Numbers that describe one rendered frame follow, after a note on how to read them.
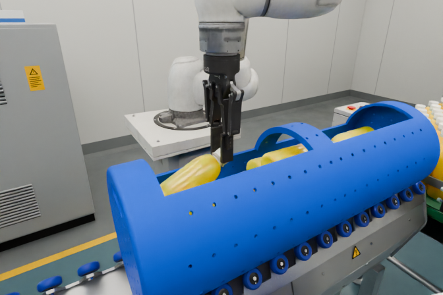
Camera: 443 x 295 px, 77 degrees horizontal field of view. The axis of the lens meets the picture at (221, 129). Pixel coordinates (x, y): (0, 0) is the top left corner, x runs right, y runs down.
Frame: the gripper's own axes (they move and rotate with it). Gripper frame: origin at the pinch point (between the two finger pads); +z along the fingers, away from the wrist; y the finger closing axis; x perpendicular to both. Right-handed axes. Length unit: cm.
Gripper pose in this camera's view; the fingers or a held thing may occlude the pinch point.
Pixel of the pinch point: (221, 144)
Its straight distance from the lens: 63.7
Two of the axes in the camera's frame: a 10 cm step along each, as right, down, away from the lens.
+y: 5.1, 3.2, -8.0
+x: 8.6, -1.9, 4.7
